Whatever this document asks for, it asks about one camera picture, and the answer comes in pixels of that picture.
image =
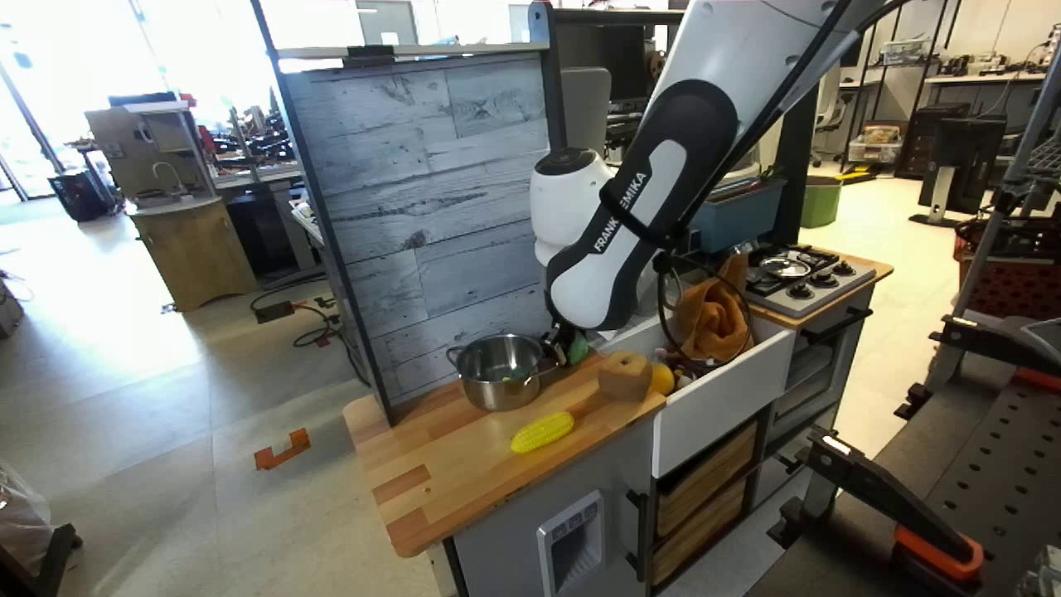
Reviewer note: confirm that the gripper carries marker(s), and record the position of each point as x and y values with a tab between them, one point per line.
556	344

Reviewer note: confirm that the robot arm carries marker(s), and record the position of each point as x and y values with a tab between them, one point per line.
630	207

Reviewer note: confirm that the green plush toy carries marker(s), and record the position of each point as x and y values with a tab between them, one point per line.
578	348

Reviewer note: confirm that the yellow toy corn cob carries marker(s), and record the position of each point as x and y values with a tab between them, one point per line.
543	432

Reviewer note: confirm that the yellow toy lemon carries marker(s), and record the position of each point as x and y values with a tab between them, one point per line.
662	379

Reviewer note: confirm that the grey toy cabinet door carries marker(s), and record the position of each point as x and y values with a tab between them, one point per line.
530	514

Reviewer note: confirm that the white toy kitchen sink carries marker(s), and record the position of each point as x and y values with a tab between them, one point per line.
721	406

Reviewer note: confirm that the toy kitchen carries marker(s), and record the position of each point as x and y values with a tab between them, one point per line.
431	207

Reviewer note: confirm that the grey toy stove top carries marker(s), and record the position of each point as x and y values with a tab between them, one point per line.
808	286

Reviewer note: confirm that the toy oven door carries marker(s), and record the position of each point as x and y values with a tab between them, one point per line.
816	381

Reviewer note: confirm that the steel pot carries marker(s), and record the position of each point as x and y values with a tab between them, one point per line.
497	373

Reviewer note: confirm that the orange cloth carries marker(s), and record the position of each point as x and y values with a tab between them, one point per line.
713	323

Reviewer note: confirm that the blue plastic bin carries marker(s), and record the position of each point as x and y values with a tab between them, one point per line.
733	217

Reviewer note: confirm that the small steel pan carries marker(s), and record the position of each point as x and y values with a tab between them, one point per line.
784	268

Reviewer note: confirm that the green bin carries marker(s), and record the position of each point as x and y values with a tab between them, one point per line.
820	203

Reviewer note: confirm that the wooden cabinet with sink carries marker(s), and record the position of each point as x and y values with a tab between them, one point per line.
186	240

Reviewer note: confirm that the black metal shelf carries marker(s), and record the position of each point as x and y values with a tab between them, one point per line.
891	91

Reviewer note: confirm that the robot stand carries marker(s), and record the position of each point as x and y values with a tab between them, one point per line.
978	489

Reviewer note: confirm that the black monitor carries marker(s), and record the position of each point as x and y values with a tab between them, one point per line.
961	153

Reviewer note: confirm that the red crate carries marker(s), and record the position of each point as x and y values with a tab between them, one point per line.
1007	282

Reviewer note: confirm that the black bag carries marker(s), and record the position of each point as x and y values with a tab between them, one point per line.
79	195

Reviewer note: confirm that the clear plastic bag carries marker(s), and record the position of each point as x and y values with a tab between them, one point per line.
21	514

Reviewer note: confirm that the orange bracket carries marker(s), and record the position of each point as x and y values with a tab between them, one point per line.
282	452

